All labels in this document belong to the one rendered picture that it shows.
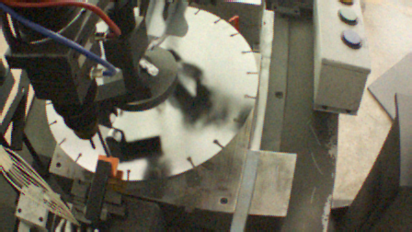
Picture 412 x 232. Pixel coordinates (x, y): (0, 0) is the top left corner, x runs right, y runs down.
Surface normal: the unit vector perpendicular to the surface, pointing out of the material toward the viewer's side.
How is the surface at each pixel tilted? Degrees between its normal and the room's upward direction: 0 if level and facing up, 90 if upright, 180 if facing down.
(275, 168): 0
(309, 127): 0
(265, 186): 0
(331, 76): 90
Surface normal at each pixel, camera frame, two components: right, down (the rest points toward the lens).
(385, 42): -0.04, -0.58
